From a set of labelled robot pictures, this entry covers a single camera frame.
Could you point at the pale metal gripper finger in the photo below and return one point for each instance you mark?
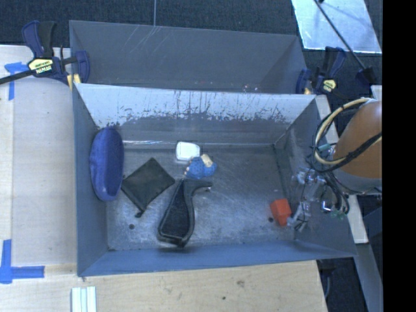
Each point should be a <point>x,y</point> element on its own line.
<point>302,178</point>
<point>298,214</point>

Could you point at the orange block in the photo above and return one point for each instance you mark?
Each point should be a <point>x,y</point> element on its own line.
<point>280,210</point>

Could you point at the grey metal bin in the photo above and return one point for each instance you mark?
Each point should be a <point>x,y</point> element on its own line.
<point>227,180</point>

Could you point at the blue and beige toy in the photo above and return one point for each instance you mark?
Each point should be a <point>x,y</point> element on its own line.
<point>200,168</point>

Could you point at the small white rounded box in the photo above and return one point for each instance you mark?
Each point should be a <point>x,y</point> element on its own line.
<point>187,150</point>

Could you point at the dark green square cloth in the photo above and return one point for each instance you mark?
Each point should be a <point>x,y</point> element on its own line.
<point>148,182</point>

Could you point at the blue oval cushion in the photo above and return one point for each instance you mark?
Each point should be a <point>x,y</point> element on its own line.
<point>106,164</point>

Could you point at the pale wood board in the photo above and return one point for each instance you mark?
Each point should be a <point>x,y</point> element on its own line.
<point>42,174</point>

